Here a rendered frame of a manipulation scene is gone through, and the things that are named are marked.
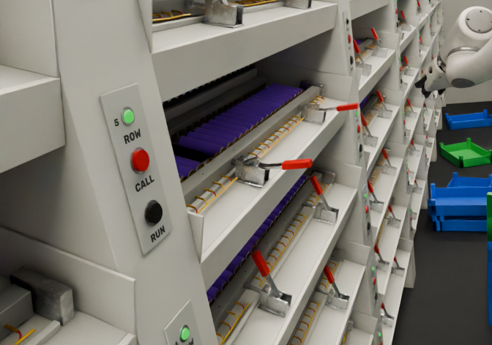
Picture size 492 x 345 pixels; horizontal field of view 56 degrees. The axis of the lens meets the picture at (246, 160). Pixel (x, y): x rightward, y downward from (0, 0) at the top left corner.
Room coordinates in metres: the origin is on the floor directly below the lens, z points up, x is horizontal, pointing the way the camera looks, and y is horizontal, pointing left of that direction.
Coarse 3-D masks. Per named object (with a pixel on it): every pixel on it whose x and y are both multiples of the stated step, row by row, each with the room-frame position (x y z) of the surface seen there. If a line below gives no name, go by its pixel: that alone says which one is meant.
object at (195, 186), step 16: (304, 96) 0.84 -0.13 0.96; (288, 112) 0.74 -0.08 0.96; (256, 128) 0.66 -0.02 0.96; (272, 128) 0.68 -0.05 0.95; (240, 144) 0.60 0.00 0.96; (256, 144) 0.63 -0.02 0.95; (272, 144) 0.64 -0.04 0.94; (224, 160) 0.54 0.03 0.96; (192, 176) 0.50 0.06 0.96; (208, 176) 0.50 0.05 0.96; (224, 176) 0.53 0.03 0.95; (192, 192) 0.47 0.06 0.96
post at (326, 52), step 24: (336, 24) 0.91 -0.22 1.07; (288, 48) 0.96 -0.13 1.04; (312, 48) 0.94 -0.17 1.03; (336, 48) 0.92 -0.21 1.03; (336, 72) 0.92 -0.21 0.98; (360, 120) 0.99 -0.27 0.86; (336, 144) 0.93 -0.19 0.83; (360, 192) 0.93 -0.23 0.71; (360, 216) 0.91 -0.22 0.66; (360, 240) 0.91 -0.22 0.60; (360, 288) 0.92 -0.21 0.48; (360, 312) 0.92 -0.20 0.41
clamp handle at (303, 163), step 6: (258, 162) 0.54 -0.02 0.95; (288, 162) 0.52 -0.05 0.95; (294, 162) 0.51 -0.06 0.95; (300, 162) 0.51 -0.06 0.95; (306, 162) 0.50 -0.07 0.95; (312, 162) 0.51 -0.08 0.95; (264, 168) 0.53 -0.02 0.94; (270, 168) 0.53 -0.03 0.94; (282, 168) 0.52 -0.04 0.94; (288, 168) 0.51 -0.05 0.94; (294, 168) 0.51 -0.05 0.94
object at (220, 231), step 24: (264, 72) 0.99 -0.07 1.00; (288, 72) 0.96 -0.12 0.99; (312, 72) 0.94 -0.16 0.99; (336, 96) 0.92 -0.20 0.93; (336, 120) 0.83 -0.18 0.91; (288, 144) 0.67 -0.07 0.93; (312, 144) 0.69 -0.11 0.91; (216, 192) 0.51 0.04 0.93; (240, 192) 0.51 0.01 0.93; (264, 192) 0.51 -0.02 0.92; (192, 216) 0.37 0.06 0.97; (216, 216) 0.46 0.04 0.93; (240, 216) 0.46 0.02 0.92; (264, 216) 0.53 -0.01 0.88; (216, 240) 0.41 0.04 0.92; (240, 240) 0.46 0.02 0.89; (216, 264) 0.41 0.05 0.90
